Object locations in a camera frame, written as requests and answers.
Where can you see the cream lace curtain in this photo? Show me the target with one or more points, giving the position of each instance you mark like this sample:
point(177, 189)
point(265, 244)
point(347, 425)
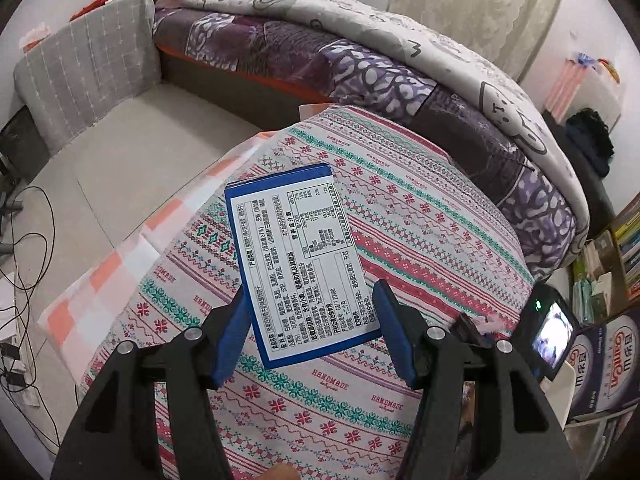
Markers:
point(508, 33)

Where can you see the wooden bookshelf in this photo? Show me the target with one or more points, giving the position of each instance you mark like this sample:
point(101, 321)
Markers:
point(606, 273)

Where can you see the black storage bench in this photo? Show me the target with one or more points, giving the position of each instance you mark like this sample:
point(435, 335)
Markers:
point(599, 204)

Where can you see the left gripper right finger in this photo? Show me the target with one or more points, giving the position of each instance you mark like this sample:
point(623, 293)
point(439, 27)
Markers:
point(481, 415)

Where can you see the white pink radiator cover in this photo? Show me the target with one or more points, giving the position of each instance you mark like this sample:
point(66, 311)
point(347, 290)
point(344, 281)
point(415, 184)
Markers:
point(586, 82)

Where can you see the upper Ganten water box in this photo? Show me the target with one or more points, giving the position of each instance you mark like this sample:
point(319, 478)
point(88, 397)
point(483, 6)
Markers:
point(605, 359)

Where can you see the person's hand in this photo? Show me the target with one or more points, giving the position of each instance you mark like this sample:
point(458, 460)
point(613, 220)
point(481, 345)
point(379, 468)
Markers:
point(280, 472)

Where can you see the patterned round tablecloth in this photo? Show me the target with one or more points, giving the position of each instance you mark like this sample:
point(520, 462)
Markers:
point(417, 222)

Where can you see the blue white label card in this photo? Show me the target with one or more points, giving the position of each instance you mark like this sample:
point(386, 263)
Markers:
point(300, 264)

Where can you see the dark clothes pile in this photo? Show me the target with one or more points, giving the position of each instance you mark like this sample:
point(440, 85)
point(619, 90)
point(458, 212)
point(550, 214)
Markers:
point(590, 134)

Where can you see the purple patterned blanket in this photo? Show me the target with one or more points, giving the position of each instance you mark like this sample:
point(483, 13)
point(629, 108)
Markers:
point(262, 69)

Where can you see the grey foam mat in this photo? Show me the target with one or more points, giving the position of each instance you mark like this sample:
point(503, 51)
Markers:
point(76, 76)

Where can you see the white trash bin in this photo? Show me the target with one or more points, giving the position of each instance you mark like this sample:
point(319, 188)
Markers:
point(560, 391)

